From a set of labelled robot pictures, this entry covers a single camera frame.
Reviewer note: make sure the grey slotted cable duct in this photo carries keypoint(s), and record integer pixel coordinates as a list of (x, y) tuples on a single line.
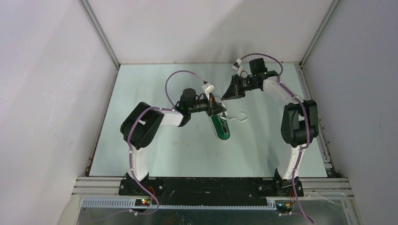
[(131, 203)]

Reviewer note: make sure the right controller board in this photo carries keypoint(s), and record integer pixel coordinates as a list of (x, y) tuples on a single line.
[(284, 208)]

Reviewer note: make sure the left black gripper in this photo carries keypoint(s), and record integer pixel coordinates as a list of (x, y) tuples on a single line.
[(217, 108)]

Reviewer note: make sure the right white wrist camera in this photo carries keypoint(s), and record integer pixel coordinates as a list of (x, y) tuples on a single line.
[(237, 66)]

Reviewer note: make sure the white shoelace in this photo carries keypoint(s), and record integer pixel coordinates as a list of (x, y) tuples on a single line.
[(229, 118)]

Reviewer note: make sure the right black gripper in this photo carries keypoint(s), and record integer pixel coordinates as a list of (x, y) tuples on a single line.
[(232, 92)]

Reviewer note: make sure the controller board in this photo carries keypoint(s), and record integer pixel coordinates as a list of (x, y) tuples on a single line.
[(141, 202), (284, 208)]

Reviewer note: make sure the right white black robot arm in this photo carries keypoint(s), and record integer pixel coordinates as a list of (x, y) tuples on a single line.
[(299, 124)]

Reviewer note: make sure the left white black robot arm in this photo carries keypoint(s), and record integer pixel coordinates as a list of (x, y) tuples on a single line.
[(142, 124)]

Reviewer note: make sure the green canvas sneaker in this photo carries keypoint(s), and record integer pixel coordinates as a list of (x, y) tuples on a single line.
[(220, 125)]

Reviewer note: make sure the left controller board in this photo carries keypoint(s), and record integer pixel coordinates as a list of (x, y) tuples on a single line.
[(141, 202)]

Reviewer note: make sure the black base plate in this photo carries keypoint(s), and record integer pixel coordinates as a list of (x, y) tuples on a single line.
[(211, 191)]

